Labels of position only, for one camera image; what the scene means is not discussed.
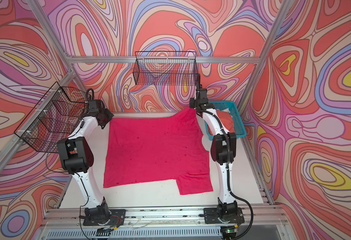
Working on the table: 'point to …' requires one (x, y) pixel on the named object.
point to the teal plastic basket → (239, 129)
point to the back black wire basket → (165, 68)
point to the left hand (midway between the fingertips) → (113, 113)
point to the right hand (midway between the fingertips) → (195, 102)
